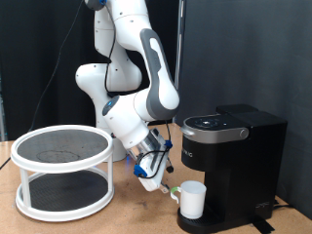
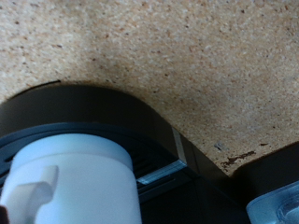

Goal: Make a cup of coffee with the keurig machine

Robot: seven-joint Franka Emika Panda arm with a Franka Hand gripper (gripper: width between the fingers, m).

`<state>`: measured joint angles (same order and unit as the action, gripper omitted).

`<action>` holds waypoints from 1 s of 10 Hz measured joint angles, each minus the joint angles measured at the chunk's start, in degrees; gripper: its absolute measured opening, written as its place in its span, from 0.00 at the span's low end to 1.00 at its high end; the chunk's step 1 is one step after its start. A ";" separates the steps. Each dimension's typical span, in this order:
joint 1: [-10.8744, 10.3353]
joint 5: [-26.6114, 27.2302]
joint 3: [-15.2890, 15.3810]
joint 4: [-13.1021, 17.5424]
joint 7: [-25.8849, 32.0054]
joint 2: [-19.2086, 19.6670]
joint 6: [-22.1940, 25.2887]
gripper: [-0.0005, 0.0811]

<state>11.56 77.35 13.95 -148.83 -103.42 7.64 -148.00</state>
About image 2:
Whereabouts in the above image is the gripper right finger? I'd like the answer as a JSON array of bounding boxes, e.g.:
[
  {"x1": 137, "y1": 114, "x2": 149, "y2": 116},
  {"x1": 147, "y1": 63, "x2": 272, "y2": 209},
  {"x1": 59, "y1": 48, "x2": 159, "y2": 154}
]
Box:
[{"x1": 246, "y1": 179, "x2": 299, "y2": 224}]

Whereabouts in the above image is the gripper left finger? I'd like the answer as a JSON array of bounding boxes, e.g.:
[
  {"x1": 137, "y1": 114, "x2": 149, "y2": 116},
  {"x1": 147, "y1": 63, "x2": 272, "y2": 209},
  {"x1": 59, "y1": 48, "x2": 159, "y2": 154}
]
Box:
[{"x1": 0, "y1": 204, "x2": 9, "y2": 224}]

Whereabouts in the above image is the white mug green taped handle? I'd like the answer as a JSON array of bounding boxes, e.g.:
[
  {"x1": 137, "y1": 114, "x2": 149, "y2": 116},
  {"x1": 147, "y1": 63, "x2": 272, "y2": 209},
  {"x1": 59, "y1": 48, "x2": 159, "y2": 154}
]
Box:
[{"x1": 0, "y1": 133, "x2": 143, "y2": 224}]

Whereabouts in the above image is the black Keurig coffee machine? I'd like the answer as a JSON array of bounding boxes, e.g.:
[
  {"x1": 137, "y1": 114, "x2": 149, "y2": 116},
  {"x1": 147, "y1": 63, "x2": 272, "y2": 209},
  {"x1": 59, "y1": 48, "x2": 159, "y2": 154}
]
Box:
[{"x1": 0, "y1": 81, "x2": 251, "y2": 224}]

